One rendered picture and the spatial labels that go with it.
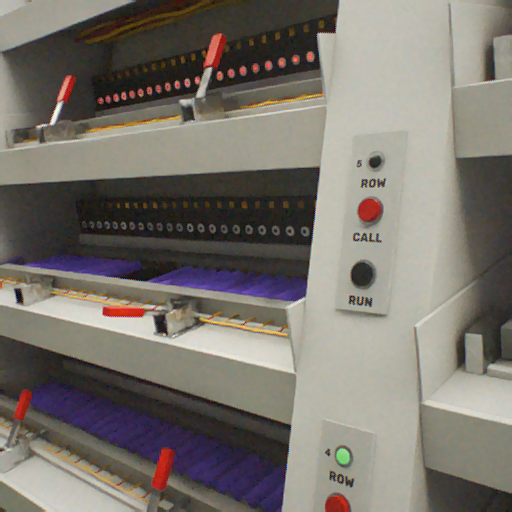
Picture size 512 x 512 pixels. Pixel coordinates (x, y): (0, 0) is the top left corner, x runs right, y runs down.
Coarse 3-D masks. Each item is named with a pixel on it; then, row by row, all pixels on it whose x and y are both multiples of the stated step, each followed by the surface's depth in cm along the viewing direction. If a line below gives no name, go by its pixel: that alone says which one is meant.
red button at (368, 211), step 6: (360, 204) 40; (366, 204) 39; (372, 204) 39; (378, 204) 39; (360, 210) 40; (366, 210) 39; (372, 210) 39; (378, 210) 39; (360, 216) 39; (366, 216) 39; (372, 216) 39; (366, 222) 39
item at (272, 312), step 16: (0, 272) 84; (16, 272) 80; (32, 272) 77; (48, 272) 76; (64, 272) 74; (64, 288) 72; (80, 288) 70; (96, 288) 68; (112, 288) 66; (128, 288) 63; (144, 288) 62; (160, 288) 61; (176, 288) 60; (192, 288) 59; (112, 304) 63; (128, 304) 62; (144, 304) 60; (160, 304) 59; (176, 304) 58; (208, 304) 55; (224, 304) 54; (240, 304) 52; (256, 304) 51; (272, 304) 50; (288, 304) 50; (208, 320) 53; (240, 320) 53; (256, 320) 52; (272, 320) 50
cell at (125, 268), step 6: (126, 264) 76; (132, 264) 76; (138, 264) 76; (108, 270) 74; (114, 270) 74; (120, 270) 74; (126, 270) 75; (132, 270) 76; (138, 270) 76; (108, 276) 73; (114, 276) 74; (120, 276) 74
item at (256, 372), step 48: (48, 240) 92; (96, 240) 90; (144, 240) 82; (192, 240) 75; (48, 336) 67; (96, 336) 59; (144, 336) 54; (192, 336) 52; (240, 336) 51; (192, 384) 51; (240, 384) 47; (288, 384) 43
